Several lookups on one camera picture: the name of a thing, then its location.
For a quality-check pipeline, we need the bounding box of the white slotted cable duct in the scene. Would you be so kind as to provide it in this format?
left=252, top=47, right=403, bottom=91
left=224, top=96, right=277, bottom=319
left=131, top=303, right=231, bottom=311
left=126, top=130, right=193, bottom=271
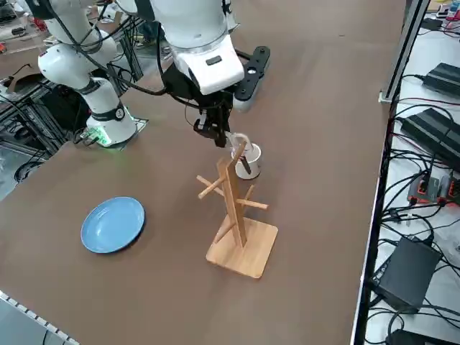
left=0, top=290, right=78, bottom=345

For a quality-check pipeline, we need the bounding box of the black power supply brick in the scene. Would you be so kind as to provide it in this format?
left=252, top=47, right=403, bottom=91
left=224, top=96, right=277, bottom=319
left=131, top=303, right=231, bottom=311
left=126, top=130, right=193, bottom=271
left=422, top=63, right=460, bottom=98
left=371, top=236, right=443, bottom=314
left=387, top=328, right=460, bottom=345
left=400, top=107, right=460, bottom=163

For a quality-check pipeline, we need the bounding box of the blue plate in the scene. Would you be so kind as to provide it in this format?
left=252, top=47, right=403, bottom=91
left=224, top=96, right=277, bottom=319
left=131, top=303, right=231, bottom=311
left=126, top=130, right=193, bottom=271
left=80, top=195, right=146, bottom=256

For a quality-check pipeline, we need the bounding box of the aluminium profile post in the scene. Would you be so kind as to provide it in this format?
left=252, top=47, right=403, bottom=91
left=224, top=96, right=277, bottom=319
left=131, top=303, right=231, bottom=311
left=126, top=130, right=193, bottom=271
left=379, top=0, right=429, bottom=106

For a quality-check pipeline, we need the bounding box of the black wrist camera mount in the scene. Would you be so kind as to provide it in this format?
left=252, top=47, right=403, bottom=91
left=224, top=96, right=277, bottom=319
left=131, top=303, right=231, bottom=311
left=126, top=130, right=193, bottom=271
left=231, top=45, right=272, bottom=114

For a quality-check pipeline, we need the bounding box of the orange black power adapter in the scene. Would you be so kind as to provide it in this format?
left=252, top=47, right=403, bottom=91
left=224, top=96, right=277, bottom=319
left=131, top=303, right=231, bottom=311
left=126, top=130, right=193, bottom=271
left=407, top=172, right=460, bottom=208

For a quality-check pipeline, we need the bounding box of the white cup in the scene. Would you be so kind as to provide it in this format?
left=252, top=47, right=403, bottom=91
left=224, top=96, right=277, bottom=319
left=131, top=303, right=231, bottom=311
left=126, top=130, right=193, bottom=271
left=229, top=142, right=263, bottom=181

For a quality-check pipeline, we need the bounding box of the wooden hanging rack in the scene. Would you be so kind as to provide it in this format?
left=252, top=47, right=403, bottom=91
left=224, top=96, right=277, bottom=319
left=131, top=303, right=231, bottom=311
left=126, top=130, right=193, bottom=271
left=195, top=140, right=280, bottom=280

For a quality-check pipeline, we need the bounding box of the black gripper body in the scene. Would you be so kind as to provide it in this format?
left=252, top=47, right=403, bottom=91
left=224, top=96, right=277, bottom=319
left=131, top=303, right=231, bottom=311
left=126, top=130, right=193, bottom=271
left=162, top=65, right=235, bottom=111

